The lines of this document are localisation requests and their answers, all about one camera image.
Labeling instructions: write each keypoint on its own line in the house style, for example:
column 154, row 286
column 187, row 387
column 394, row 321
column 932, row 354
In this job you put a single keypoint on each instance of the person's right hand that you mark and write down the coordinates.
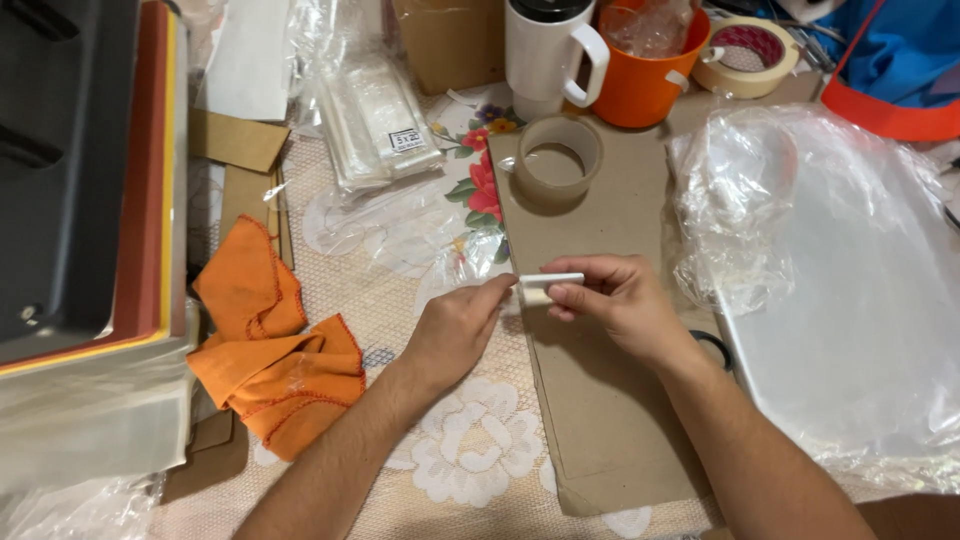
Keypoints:
column 622, row 300

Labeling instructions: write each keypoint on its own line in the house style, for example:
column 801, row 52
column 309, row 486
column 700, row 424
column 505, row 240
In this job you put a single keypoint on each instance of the loose clear plastic sleeve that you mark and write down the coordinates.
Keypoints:
column 405, row 225

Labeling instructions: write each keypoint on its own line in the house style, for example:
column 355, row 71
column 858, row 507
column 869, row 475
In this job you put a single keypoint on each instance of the orange cloth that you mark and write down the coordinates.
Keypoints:
column 274, row 345

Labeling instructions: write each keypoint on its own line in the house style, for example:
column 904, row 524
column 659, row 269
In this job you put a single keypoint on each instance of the blue and orange bag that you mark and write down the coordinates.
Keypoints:
column 892, row 67

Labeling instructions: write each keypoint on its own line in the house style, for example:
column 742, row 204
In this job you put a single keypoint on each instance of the clear tape roll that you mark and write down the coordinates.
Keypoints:
column 559, row 159

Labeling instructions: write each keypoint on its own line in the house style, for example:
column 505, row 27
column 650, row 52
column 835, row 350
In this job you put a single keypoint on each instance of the pack of clear plastic bags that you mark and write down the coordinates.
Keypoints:
column 375, row 124

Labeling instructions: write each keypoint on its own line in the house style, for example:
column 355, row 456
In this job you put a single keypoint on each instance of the beige masking tape roll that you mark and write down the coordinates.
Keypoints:
column 746, row 56

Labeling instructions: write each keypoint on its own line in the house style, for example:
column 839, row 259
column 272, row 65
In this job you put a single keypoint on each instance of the crumpled plastic wrap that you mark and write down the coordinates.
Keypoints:
column 649, row 26

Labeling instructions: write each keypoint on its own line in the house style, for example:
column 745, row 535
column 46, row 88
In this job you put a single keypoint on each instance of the brown cardboard box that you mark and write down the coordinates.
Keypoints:
column 450, row 41

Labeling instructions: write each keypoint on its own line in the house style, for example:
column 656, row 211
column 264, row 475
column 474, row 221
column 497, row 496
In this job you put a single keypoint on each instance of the small white piece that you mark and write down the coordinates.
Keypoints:
column 551, row 279

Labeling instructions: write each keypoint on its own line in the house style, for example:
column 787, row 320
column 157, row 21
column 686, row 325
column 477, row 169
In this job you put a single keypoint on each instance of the brown cardboard sheet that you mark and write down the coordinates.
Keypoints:
column 600, row 322

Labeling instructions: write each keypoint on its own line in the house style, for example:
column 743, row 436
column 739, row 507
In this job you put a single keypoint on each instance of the large clear plastic bag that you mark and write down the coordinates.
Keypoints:
column 840, row 285

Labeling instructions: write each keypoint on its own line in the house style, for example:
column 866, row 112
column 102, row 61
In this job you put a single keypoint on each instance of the white travel mug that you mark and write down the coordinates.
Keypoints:
column 551, row 52

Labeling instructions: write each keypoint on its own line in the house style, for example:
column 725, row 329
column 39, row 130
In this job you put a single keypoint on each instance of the brown cardboard pieces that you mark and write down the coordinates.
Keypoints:
column 244, row 172

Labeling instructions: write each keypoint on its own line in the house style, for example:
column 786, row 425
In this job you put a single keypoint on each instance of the white paper sheet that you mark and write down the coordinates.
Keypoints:
column 244, row 60

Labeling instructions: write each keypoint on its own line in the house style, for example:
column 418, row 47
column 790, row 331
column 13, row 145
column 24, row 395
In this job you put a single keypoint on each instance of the person's left hand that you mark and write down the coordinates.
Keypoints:
column 450, row 334

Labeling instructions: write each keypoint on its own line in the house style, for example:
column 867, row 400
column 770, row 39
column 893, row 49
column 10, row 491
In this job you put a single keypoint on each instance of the black heat press machine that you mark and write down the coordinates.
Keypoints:
column 82, row 195

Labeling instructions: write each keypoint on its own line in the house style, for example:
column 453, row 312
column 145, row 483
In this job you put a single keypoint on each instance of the orange plastic cup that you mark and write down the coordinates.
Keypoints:
column 645, row 82

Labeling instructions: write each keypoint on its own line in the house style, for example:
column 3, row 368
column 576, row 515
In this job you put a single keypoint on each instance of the floral lace tablecloth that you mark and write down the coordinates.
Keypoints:
column 420, row 390

